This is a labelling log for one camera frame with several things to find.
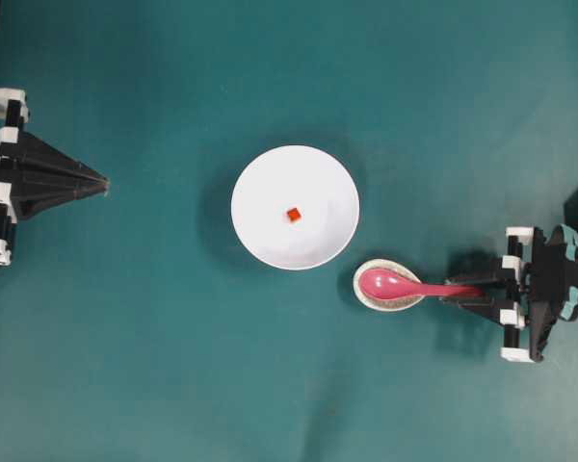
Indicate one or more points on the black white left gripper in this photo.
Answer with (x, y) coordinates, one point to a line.
(32, 197)

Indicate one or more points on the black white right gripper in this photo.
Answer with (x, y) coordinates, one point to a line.
(507, 312)

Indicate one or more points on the pink ceramic spoon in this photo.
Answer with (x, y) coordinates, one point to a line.
(386, 284)

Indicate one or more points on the small red block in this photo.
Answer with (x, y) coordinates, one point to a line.
(294, 214)

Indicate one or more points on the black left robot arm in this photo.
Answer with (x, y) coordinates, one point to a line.
(34, 176)

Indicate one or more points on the speckled white spoon rest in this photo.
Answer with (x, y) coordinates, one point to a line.
(389, 306)

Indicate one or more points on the white round bowl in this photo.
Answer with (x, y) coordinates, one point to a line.
(295, 207)

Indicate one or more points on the black teal wrist camera mount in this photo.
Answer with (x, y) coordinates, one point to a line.
(552, 285)

